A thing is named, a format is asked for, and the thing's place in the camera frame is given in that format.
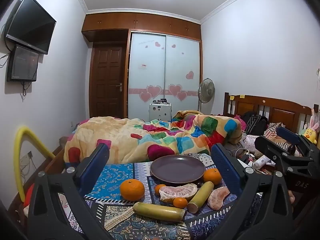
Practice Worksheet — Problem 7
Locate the yellow plush toy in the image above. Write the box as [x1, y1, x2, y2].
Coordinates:
[301, 119, 320, 145]

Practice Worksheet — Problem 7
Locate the white dotted cloth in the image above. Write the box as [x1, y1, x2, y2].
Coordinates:
[194, 153, 213, 166]

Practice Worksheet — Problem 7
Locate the white plastic appliance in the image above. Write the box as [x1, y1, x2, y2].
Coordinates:
[251, 155, 270, 170]

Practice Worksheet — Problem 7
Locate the dark purple plate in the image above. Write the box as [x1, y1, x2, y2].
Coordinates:
[150, 155, 206, 184]

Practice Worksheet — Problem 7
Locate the glass wardrobe with pink hearts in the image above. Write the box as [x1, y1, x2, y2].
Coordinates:
[127, 31, 202, 121]

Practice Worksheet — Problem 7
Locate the thick sugarcane piece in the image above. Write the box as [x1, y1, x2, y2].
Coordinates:
[132, 202, 187, 222]

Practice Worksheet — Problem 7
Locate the wooden overhead cabinet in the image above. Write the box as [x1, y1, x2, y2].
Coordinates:
[82, 14, 202, 43]

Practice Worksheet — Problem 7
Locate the wooden bed headboard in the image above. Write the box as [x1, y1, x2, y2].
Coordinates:
[224, 92, 313, 134]

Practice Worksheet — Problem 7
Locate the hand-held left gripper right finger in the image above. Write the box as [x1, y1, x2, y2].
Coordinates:
[211, 143, 294, 240]

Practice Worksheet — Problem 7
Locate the yellow foam tube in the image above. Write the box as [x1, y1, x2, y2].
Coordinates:
[14, 126, 56, 203]

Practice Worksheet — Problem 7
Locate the thin sugarcane piece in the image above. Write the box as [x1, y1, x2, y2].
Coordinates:
[186, 181, 215, 214]

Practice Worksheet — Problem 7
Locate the wall-mounted black television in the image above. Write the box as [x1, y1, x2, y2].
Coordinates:
[5, 0, 57, 55]

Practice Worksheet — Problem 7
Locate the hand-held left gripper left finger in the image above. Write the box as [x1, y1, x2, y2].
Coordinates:
[27, 142, 112, 240]

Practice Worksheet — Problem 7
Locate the blue patterned tablecloth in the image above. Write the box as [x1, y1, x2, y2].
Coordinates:
[57, 162, 252, 240]

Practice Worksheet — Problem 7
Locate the wall power socket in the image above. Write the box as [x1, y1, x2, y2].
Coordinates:
[20, 151, 34, 166]

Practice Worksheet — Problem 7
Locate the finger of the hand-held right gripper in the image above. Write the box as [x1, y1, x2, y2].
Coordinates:
[254, 135, 313, 172]
[276, 126, 320, 161]

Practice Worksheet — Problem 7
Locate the colourful patchwork blanket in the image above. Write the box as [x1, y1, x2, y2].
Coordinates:
[64, 110, 242, 165]

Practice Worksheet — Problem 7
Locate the small peeled pomelo segment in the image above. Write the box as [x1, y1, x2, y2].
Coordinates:
[207, 186, 230, 211]

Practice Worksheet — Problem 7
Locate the brown wooden door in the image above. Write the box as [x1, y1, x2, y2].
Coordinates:
[91, 45, 124, 119]

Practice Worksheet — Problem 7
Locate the white hard case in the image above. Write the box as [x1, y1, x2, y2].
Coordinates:
[149, 99, 173, 122]

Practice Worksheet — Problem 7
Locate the black backpack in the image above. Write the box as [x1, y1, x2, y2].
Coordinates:
[243, 112, 268, 136]

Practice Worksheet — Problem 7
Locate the standing electric fan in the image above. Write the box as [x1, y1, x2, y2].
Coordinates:
[198, 78, 216, 112]

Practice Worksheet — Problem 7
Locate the large orange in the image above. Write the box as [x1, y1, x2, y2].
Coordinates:
[119, 179, 146, 202]
[203, 168, 222, 186]

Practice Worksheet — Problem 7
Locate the small black wall monitor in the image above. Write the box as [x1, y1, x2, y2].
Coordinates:
[7, 45, 40, 82]

